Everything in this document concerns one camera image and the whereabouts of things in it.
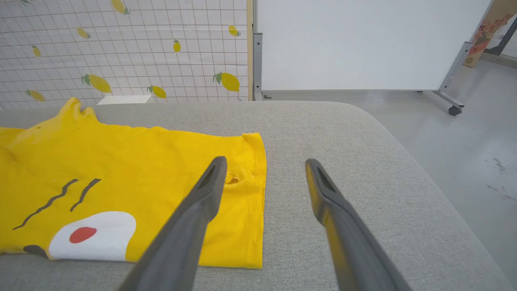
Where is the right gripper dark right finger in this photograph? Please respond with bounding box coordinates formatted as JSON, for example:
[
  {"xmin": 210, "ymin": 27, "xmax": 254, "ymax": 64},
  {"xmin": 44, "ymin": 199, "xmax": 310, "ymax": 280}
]
[{"xmin": 305, "ymin": 158, "xmax": 412, "ymax": 291}]

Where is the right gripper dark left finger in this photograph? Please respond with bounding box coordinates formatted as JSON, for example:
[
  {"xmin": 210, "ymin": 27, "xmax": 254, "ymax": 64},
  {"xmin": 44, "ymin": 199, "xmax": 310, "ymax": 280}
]
[{"xmin": 118, "ymin": 156, "xmax": 228, "ymax": 291}]

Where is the yellow cartoon face shirt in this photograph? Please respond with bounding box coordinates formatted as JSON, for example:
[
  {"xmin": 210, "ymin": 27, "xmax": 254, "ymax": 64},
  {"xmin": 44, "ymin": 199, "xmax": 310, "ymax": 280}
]
[{"xmin": 0, "ymin": 97, "xmax": 267, "ymax": 269}]

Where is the lemon print partition panel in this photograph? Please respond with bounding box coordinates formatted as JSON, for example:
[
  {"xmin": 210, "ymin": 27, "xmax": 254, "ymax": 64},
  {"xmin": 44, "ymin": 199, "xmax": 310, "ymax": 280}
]
[{"xmin": 0, "ymin": 0, "xmax": 254, "ymax": 110}]

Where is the whiteboard on grey stand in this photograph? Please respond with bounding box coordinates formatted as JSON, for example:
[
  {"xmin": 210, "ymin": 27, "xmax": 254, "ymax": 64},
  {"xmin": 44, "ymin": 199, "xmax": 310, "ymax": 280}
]
[{"xmin": 253, "ymin": 0, "xmax": 495, "ymax": 116}]

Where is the grey metal stand leg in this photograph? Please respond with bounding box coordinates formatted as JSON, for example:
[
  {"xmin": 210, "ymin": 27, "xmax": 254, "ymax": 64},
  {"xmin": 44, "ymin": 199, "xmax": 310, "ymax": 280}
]
[{"xmin": 484, "ymin": 18, "xmax": 517, "ymax": 56}]

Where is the printed cardboard box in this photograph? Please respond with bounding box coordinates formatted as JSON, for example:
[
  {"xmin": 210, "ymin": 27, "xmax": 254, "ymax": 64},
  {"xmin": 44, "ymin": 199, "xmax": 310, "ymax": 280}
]
[{"xmin": 462, "ymin": 0, "xmax": 517, "ymax": 68}]

